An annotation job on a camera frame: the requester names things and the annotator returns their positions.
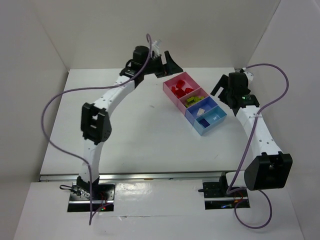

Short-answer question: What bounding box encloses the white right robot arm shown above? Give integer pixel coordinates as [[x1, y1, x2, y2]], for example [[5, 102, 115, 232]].
[[211, 72, 293, 194]]

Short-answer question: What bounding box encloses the red curved lego brick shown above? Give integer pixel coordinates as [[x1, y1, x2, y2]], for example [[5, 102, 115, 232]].
[[184, 87, 194, 94]]

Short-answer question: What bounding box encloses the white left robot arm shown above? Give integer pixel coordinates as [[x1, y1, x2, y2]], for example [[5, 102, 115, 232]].
[[76, 46, 183, 198]]

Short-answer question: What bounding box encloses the dark blue container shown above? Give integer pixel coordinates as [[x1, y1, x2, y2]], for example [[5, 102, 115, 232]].
[[184, 96, 218, 126]]

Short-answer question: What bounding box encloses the purple cable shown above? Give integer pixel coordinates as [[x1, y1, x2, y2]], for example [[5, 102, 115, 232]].
[[226, 63, 290, 230], [41, 33, 153, 226]]

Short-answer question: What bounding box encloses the red long lego brick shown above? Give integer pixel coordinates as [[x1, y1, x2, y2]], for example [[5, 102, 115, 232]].
[[175, 79, 186, 89]]

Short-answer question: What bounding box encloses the green square lego brick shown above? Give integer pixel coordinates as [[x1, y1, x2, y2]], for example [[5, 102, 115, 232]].
[[185, 96, 195, 108]]

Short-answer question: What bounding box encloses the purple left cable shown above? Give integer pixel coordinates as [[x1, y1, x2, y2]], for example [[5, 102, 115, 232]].
[[41, 33, 153, 226]]

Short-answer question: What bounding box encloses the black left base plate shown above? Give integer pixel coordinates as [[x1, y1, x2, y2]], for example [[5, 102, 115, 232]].
[[59, 183, 117, 213]]

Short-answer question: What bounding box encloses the aluminium front rail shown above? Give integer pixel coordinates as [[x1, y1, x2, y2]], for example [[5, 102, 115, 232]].
[[38, 171, 233, 182]]

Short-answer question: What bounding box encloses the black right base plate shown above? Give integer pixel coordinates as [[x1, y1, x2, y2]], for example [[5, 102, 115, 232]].
[[198, 175, 250, 210]]

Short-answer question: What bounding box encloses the beige lego brick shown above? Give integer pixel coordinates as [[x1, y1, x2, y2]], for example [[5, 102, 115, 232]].
[[196, 108, 205, 116]]

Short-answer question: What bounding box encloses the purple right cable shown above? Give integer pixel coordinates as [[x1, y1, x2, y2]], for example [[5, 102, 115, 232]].
[[226, 63, 290, 230]]

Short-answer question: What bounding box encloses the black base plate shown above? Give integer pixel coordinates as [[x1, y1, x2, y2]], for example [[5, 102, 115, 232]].
[[198, 175, 250, 210], [59, 183, 117, 213]]

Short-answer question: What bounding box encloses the purple lego brick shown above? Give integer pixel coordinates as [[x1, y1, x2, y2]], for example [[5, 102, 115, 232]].
[[199, 118, 210, 128]]

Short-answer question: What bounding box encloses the pink near container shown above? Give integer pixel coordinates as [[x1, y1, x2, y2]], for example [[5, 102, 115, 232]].
[[177, 87, 209, 115]]

